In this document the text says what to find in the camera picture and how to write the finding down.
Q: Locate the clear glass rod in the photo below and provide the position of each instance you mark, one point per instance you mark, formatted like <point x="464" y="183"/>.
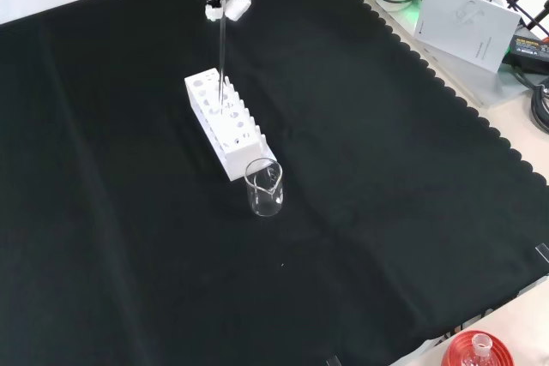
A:
<point x="222" y="53"/>

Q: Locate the white test tube rack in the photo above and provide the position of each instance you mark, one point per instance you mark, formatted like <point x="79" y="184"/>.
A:
<point x="240" y="156"/>

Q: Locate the clear glass beaker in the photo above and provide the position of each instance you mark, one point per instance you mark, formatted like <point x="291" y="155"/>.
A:
<point x="266" y="203"/>

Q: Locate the black cloth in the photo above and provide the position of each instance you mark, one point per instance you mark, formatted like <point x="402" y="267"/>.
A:
<point x="386" y="169"/>

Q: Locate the white paper booklet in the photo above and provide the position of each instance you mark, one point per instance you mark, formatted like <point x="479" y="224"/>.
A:
<point x="463" y="27"/>

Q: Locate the black power adapter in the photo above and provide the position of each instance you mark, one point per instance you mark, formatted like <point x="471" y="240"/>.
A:
<point x="532" y="49"/>

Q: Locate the clear tape clip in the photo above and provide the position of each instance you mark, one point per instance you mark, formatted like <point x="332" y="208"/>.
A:
<point x="333" y="361"/>
<point x="544" y="253"/>

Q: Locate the clear round-bottom flask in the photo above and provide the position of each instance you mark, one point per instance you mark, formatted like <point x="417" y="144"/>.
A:
<point x="481" y="344"/>

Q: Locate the grey base plate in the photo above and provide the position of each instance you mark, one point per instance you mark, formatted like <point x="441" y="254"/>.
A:
<point x="480" y="83"/>

